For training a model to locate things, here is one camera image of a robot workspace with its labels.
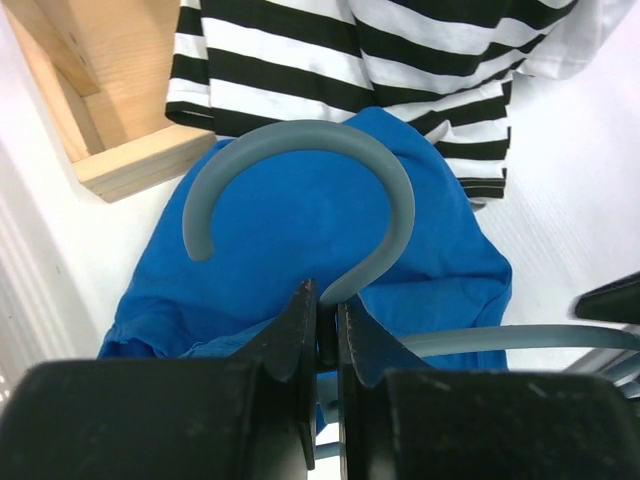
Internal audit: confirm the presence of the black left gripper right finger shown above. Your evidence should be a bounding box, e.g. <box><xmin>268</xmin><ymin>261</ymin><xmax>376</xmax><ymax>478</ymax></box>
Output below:
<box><xmin>337</xmin><ymin>297</ymin><xmax>430</xmax><ymax>479</ymax></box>

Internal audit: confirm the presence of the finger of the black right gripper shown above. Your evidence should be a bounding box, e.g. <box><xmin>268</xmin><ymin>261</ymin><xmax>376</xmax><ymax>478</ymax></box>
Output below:
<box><xmin>574</xmin><ymin>272</ymin><xmax>640</xmax><ymax>325</ymax></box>

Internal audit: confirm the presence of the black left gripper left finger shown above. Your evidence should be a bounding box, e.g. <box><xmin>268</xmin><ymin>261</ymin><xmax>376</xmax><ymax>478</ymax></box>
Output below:
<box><xmin>219</xmin><ymin>280</ymin><xmax>317</xmax><ymax>470</ymax></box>

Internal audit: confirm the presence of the teal hanger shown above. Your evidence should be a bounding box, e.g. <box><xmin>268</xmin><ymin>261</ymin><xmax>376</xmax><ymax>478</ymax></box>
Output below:
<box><xmin>182</xmin><ymin>118</ymin><xmax>640</xmax><ymax>461</ymax></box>

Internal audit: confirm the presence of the blue tank top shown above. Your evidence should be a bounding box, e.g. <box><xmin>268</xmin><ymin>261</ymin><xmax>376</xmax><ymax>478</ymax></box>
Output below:
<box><xmin>99</xmin><ymin>108</ymin><xmax>512</xmax><ymax>358</ymax></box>

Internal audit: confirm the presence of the black white striped tank top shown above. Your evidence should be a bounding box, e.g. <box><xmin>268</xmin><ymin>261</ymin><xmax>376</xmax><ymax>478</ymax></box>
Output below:
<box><xmin>165</xmin><ymin>1</ymin><xmax>575</xmax><ymax>204</ymax></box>

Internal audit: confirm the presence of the wooden clothes rack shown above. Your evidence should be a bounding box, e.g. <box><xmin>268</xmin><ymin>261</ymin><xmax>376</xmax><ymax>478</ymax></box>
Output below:
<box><xmin>1</xmin><ymin>1</ymin><xmax>216</xmax><ymax>203</ymax></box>

